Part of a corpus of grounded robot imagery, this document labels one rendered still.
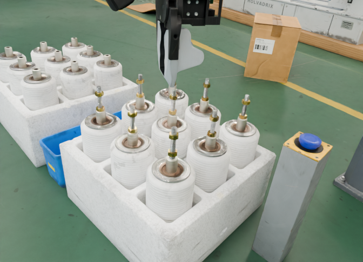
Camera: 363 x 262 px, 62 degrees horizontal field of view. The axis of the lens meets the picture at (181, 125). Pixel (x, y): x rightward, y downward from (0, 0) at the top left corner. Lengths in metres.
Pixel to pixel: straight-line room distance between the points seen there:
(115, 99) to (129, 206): 0.52
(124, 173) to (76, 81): 0.44
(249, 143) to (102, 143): 0.34
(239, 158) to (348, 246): 0.37
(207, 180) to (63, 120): 0.52
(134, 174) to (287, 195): 0.31
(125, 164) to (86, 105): 0.41
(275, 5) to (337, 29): 0.61
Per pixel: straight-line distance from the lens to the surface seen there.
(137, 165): 0.63
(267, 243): 0.77
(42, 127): 0.97
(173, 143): 0.54
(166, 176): 0.57
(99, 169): 0.70
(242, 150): 0.72
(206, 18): 0.45
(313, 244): 0.88
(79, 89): 1.01
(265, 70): 1.76
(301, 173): 0.62
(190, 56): 0.47
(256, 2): 3.09
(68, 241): 0.81
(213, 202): 0.64
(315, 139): 0.62
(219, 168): 0.65
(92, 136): 0.71
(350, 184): 1.08
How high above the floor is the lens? 0.63
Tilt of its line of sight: 31 degrees down
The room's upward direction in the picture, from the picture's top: 5 degrees clockwise
